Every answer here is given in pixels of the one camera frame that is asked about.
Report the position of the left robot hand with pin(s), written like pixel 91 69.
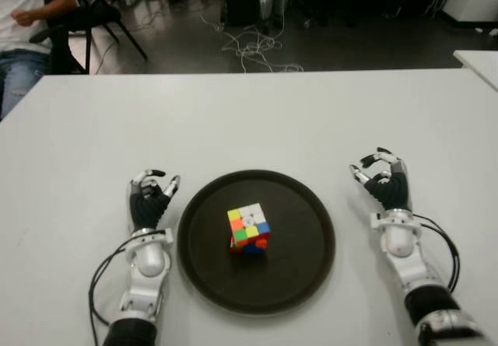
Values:
pixel 148 208

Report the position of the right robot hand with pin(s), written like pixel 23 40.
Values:
pixel 393 192

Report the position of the multicolour Rubik's cube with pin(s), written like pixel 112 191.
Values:
pixel 249 221

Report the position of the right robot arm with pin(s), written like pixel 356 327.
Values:
pixel 398 241

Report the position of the dark round plate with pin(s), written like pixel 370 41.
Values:
pixel 295 245

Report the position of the white side table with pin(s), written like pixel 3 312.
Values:
pixel 482 64

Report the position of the small white floor object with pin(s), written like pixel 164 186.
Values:
pixel 492 32

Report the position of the black rolling chair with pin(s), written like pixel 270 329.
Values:
pixel 308 22

